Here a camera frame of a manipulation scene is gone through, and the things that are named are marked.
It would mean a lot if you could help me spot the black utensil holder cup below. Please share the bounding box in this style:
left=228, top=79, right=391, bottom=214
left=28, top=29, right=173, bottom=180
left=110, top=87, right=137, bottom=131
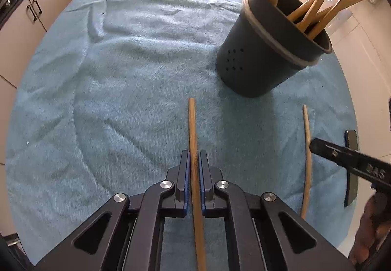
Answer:
left=216, top=0, right=332, bottom=98

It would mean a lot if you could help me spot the blue towel table cover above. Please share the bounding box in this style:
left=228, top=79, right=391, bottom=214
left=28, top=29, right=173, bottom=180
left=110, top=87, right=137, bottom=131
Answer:
left=5, top=0, right=357, bottom=263

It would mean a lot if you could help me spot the person right hand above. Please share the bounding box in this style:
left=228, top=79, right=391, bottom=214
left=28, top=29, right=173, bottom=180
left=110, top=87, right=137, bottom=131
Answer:
left=348, top=192, right=390, bottom=266

